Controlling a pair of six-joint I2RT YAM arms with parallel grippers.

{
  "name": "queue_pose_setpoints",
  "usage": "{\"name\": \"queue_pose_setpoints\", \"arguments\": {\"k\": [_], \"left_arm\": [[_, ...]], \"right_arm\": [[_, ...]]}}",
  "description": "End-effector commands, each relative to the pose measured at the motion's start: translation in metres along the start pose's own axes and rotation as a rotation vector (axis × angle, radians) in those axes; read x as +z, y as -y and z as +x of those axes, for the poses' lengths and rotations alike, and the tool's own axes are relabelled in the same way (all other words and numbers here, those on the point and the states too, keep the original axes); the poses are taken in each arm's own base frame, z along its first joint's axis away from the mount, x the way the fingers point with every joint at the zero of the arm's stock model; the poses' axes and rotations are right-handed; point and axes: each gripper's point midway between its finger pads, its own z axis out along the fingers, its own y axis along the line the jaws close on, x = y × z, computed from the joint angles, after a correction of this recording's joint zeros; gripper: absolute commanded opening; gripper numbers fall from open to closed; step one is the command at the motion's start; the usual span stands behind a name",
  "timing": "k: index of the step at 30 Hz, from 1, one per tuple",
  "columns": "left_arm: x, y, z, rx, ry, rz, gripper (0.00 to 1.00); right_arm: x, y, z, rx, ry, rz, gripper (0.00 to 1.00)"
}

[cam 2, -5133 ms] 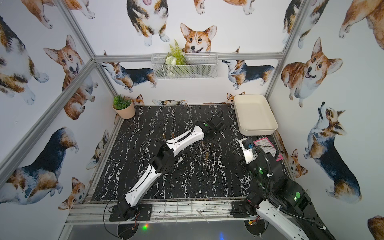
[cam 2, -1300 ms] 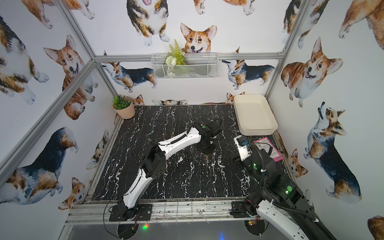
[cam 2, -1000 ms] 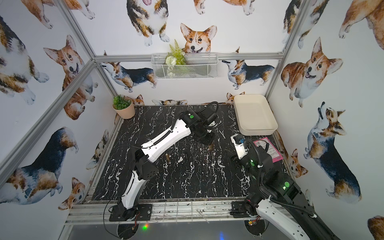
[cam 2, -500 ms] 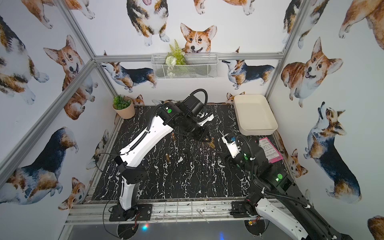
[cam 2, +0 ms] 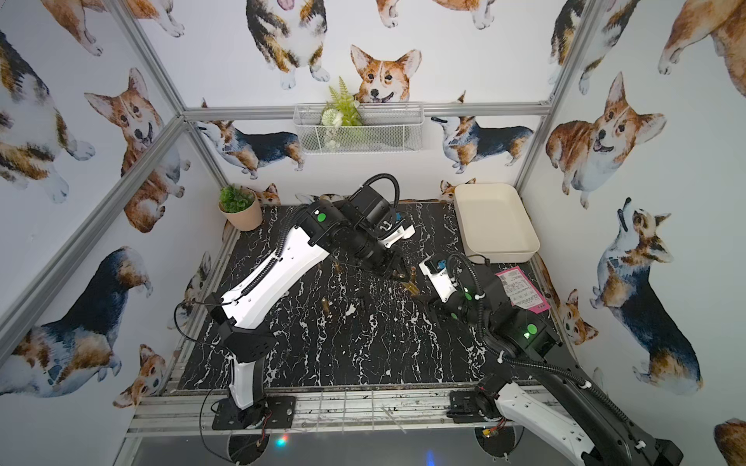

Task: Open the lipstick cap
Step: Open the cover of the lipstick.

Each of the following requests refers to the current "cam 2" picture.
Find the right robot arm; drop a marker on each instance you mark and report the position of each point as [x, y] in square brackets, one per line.
[590, 429]

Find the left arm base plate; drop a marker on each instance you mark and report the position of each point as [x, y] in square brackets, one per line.
[253, 412]

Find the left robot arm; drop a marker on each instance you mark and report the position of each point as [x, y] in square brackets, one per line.
[363, 227]

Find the cream rectangular tray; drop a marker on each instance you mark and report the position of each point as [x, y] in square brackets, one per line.
[494, 223]

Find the aluminium front rail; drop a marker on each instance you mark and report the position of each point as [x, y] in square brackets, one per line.
[295, 412]

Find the white wire wall basket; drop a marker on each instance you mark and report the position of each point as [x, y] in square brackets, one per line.
[369, 128]

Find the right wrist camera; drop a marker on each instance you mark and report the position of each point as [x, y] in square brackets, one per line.
[434, 268]

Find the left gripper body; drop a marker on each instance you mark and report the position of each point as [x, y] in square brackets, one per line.
[384, 259]

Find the pink label card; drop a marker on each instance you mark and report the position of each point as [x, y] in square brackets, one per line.
[522, 292]

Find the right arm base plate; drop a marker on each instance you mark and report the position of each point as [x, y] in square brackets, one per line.
[480, 406]

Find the potted green plant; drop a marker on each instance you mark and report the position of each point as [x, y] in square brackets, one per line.
[241, 206]

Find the artificial fern with flower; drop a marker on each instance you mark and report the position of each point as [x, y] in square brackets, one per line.
[340, 110]

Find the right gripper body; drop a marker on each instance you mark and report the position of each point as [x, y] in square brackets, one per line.
[457, 308]

